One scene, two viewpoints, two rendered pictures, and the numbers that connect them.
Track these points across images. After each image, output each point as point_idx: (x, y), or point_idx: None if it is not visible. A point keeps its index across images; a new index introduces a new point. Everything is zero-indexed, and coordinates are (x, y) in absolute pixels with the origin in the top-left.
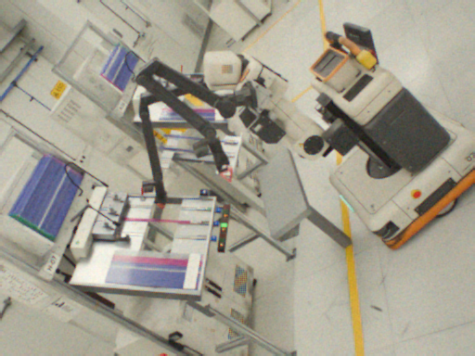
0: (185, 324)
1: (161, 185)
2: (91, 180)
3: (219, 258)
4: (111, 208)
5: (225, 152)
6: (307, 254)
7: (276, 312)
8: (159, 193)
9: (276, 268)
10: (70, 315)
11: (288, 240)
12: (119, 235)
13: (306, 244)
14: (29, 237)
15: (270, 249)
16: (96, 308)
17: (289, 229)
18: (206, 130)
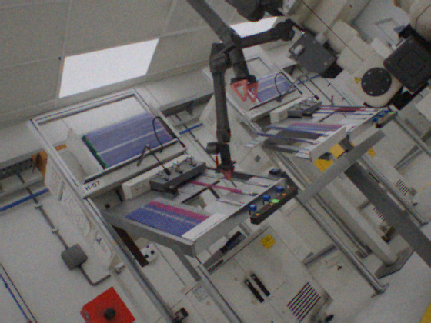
0: (191, 299)
1: (224, 147)
2: (182, 147)
3: (285, 264)
4: (178, 164)
5: (318, 141)
6: (396, 288)
7: None
8: (222, 156)
9: (359, 304)
10: (108, 259)
11: (387, 276)
12: (168, 186)
13: (402, 278)
14: (86, 158)
15: (365, 287)
16: (115, 245)
17: (321, 188)
18: (224, 33)
